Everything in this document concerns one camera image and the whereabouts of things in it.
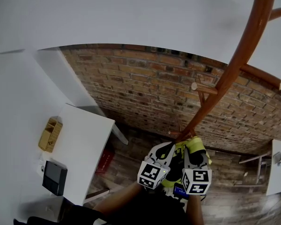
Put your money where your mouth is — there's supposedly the small white grey device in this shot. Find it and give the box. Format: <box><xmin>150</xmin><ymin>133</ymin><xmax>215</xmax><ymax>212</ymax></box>
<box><xmin>273</xmin><ymin>151</ymin><xmax>281</xmax><ymax>167</ymax></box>

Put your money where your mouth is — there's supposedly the person's right forearm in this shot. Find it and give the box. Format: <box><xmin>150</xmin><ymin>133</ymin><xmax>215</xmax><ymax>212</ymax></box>
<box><xmin>187</xmin><ymin>193</ymin><xmax>205</xmax><ymax>225</ymax></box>

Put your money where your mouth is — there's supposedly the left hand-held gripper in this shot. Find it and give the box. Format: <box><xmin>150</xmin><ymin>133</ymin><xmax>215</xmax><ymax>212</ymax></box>
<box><xmin>137</xmin><ymin>142</ymin><xmax>177</xmax><ymax>190</ymax></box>

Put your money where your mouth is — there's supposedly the light wooden frame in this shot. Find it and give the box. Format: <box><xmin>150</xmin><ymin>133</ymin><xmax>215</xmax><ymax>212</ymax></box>
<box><xmin>234</xmin><ymin>151</ymin><xmax>273</xmax><ymax>188</ymax></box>

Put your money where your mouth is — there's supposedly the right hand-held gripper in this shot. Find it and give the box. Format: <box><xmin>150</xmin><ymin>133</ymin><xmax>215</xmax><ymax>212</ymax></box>
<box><xmin>181</xmin><ymin>148</ymin><xmax>213</xmax><ymax>195</ymax></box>

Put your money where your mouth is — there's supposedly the yellow-green black backpack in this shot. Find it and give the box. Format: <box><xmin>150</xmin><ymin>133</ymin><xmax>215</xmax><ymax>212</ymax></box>
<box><xmin>160</xmin><ymin>136</ymin><xmax>213</xmax><ymax>188</ymax></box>

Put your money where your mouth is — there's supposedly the wooden coat stand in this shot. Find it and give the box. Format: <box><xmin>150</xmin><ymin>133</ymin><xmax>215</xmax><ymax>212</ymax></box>
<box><xmin>168</xmin><ymin>0</ymin><xmax>281</xmax><ymax>143</ymax></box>

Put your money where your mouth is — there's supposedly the person's left forearm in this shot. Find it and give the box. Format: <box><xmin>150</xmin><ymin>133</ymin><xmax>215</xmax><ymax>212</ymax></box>
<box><xmin>93</xmin><ymin>181</ymin><xmax>145</xmax><ymax>217</ymax></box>

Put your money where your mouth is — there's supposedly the red box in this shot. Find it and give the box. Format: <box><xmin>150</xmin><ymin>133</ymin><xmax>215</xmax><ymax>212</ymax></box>
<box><xmin>95</xmin><ymin>149</ymin><xmax>114</xmax><ymax>175</ymax></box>

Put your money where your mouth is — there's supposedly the small white table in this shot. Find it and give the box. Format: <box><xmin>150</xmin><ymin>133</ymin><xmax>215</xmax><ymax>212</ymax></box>
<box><xmin>266</xmin><ymin>139</ymin><xmax>281</xmax><ymax>196</ymax></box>

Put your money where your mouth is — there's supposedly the person's black clothing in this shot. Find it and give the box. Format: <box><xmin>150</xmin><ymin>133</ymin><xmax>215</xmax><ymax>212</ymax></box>
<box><xmin>60</xmin><ymin>195</ymin><xmax>188</xmax><ymax>225</ymax></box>

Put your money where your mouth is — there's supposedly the wooden desk organizer box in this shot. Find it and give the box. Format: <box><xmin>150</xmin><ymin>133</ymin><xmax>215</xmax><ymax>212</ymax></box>
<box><xmin>38</xmin><ymin>117</ymin><xmax>64</xmax><ymax>153</ymax></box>

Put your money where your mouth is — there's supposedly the white desk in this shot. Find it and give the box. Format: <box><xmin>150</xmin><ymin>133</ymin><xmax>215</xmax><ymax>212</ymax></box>
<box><xmin>41</xmin><ymin>103</ymin><xmax>130</xmax><ymax>206</ymax></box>

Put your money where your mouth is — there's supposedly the black box with grey lid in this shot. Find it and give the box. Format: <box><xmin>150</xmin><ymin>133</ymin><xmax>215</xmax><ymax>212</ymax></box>
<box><xmin>42</xmin><ymin>160</ymin><xmax>68</xmax><ymax>197</ymax></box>

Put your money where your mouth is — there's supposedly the small black screen device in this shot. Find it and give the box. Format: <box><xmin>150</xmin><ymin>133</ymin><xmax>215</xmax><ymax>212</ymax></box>
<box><xmin>173</xmin><ymin>182</ymin><xmax>190</xmax><ymax>199</ymax></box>

